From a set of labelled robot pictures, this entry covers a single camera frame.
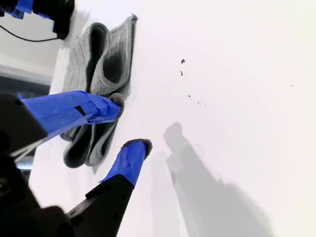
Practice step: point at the grey striped square towel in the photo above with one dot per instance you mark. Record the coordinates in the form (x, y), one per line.
(116, 61)

